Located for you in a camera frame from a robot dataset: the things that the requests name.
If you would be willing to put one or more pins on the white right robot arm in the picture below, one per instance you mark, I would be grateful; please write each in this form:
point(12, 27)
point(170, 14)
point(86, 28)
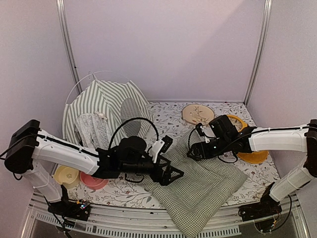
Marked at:
point(293, 140)

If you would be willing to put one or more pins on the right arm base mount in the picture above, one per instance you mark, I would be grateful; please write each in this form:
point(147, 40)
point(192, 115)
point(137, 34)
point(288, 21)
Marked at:
point(259, 210)

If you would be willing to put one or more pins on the green checked cushion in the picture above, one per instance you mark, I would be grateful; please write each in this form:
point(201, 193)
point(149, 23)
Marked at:
point(193, 199)

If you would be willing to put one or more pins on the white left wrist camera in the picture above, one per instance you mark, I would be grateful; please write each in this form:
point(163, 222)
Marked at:
point(160, 146)

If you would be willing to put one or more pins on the cream pet bowl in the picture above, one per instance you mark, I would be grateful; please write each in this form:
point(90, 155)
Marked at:
point(67, 176)

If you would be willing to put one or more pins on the floral table mat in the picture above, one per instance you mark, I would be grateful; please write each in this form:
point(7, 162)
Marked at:
point(169, 121)

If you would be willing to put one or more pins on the pink pet bowl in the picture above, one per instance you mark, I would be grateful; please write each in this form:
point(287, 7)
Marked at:
point(92, 182)

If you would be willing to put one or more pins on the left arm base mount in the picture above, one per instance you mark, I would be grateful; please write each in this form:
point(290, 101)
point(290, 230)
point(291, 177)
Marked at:
point(78, 210)

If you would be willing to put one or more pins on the aluminium frame post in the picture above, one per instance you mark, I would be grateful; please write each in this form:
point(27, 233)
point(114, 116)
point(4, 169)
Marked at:
point(67, 44)
point(259, 51)

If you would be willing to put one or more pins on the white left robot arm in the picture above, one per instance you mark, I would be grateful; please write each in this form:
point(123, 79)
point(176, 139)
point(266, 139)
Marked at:
point(31, 144)

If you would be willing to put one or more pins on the aluminium frame post left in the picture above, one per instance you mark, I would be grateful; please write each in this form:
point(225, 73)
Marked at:
point(67, 44)

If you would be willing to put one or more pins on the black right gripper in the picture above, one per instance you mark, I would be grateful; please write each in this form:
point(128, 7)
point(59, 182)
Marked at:
point(195, 147)

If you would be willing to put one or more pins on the aluminium frame post right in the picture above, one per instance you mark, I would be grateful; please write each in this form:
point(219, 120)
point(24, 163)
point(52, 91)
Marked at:
point(259, 51)

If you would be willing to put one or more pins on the round wooden floral plate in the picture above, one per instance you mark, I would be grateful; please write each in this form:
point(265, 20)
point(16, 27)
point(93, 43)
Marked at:
point(197, 113)

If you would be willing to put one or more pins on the front aluminium rail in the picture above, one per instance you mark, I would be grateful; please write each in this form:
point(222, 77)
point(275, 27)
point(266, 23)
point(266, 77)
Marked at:
point(120, 222)

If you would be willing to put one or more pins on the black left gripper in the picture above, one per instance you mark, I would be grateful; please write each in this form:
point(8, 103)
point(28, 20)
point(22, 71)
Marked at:
point(165, 179)

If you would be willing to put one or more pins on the green striped pet tent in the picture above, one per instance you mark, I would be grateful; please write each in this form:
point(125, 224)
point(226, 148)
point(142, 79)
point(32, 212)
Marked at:
point(106, 112)

